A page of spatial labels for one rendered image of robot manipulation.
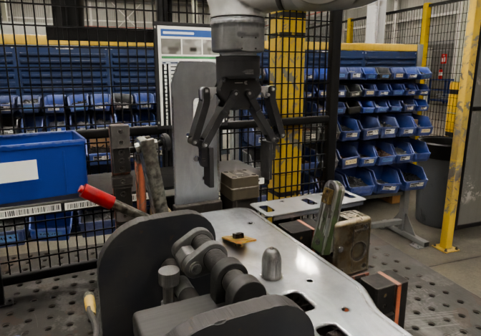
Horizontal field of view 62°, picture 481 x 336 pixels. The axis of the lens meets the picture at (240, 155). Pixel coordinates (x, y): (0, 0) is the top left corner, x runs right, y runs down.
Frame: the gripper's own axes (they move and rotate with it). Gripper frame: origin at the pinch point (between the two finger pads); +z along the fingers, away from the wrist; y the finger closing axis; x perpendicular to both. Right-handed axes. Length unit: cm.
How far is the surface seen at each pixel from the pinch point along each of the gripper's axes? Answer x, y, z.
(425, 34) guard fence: 254, 336, -55
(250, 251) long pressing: -3.5, 0.7, 14.2
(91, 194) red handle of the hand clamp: -1.1, -25.1, 0.6
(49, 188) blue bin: 36.2, -31.7, 8.8
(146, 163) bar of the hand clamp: -1.8, -16.7, -3.5
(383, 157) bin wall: 137, 172, 41
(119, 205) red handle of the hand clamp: -0.8, -21.1, 3.0
